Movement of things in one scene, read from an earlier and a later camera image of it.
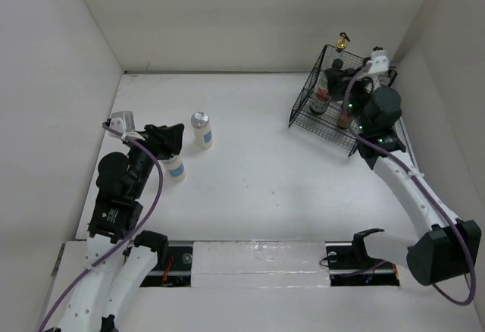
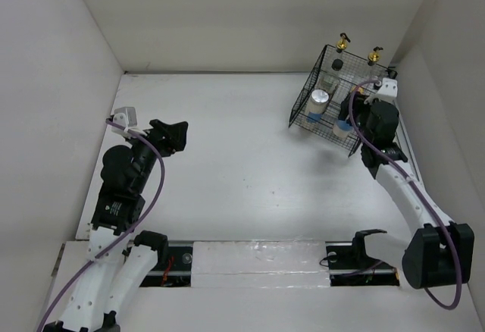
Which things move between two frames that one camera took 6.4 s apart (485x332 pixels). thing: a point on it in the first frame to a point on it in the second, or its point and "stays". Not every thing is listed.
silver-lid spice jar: x=175 y=168 to x=342 y=129
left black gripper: x=171 y=137 stays
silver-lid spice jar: x=202 y=130 to x=317 y=105
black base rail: x=173 y=267 stays
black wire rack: x=319 y=111 stays
